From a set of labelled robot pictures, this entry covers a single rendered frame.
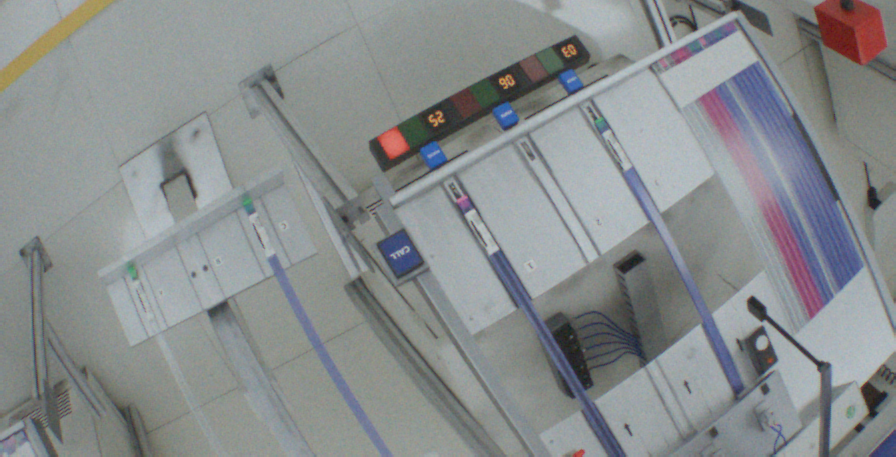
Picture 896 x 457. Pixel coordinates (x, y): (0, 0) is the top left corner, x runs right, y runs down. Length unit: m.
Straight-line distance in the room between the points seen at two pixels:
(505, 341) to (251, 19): 0.80
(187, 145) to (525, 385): 0.82
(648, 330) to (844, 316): 0.50
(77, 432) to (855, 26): 1.90
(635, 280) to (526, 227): 0.36
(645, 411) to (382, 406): 1.17
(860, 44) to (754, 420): 0.83
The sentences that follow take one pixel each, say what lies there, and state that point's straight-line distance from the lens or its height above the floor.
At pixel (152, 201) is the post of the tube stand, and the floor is 0.01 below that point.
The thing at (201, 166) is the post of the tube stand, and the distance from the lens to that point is 2.19.
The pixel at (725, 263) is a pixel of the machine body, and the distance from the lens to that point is 2.03.
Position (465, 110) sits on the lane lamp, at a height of 0.67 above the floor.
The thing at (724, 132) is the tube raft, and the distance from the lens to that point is 1.62.
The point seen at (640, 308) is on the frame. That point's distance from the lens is 1.87.
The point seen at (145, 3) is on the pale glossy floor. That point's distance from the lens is 2.08.
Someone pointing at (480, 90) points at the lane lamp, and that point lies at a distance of 1.59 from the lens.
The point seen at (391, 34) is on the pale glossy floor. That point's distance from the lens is 2.23.
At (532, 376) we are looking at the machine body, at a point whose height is 0.62.
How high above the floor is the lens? 2.04
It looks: 58 degrees down
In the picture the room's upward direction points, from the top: 135 degrees clockwise
